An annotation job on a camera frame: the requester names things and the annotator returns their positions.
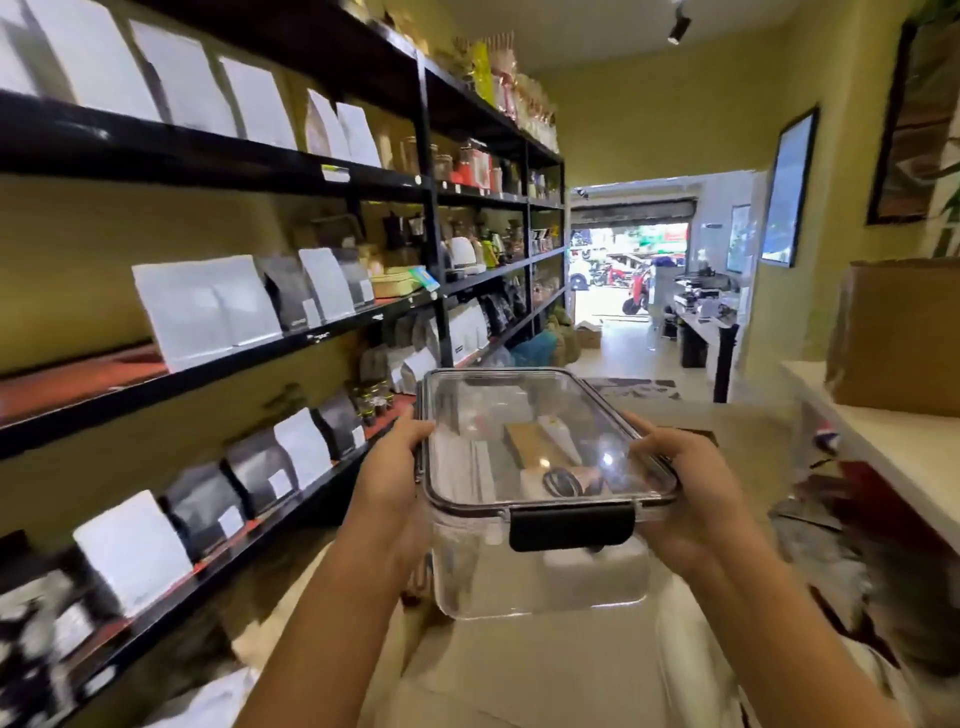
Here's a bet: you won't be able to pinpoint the person's right hand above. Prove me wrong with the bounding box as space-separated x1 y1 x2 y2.
621 412 745 584

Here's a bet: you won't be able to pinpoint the person's left hand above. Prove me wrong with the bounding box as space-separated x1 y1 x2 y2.
339 408 437 580

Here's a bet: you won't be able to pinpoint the clear plastic box black latches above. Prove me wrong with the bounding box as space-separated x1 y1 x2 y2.
414 367 681 621

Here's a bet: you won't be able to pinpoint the person's left forearm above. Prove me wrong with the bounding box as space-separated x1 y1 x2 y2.
232 528 423 728

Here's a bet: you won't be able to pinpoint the person's right forearm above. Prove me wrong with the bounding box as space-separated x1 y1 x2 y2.
673 541 915 728

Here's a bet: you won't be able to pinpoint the cluster of small jars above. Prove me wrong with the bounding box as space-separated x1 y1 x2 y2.
347 379 396 426

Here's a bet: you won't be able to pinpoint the white paper packets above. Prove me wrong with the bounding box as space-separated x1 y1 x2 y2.
426 435 499 505

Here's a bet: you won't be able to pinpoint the black pouch white label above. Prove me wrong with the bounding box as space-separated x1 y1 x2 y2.
257 255 324 333
334 249 376 310
224 428 296 519
162 460 248 561
314 390 368 461

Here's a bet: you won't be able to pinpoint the small brown box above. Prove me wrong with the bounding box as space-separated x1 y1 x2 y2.
502 421 577 483

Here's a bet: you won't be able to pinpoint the counter with equipment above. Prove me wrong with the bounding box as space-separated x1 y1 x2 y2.
669 271 742 405

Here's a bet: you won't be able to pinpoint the yellow flat box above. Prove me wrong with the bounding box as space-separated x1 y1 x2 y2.
370 270 426 300

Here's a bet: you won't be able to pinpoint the red motorbike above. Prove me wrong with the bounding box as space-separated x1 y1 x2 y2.
621 262 655 317

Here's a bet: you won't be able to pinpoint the white kettle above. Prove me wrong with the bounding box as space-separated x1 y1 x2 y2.
447 236 483 276

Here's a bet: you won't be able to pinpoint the grey roller shutter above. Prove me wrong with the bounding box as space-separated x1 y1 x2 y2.
570 196 699 227

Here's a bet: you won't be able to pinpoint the large white pouch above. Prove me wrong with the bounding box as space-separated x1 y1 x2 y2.
132 255 284 374

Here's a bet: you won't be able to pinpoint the white side table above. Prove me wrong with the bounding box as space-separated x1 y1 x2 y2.
778 360 960 558

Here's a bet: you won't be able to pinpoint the black metal shelving unit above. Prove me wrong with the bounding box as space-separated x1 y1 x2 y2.
0 0 569 728

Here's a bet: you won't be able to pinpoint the brown cardboard box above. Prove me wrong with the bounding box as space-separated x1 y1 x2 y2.
824 258 960 419

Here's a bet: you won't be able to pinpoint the red box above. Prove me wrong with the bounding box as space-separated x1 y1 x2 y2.
456 146 493 189

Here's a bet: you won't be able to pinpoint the black framed poster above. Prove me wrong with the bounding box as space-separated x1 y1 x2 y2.
760 106 821 270

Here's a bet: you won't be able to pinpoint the row of packets atop shelving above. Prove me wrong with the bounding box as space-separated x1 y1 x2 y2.
448 31 561 156

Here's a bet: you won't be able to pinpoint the row of white pouches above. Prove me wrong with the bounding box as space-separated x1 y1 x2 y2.
0 0 384 170

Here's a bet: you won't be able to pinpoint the dark framed picture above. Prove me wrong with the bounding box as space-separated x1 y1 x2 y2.
865 13 960 227

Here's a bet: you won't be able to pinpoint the black coiled cable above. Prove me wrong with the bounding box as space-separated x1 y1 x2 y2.
540 465 603 501

